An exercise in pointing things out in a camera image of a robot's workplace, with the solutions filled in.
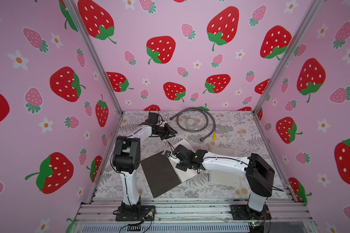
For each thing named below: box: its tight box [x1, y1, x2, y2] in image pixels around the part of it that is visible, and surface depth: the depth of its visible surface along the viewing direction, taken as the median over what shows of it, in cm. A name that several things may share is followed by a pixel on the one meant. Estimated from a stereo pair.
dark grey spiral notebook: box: [140, 151, 183, 199], surface depth 88 cm
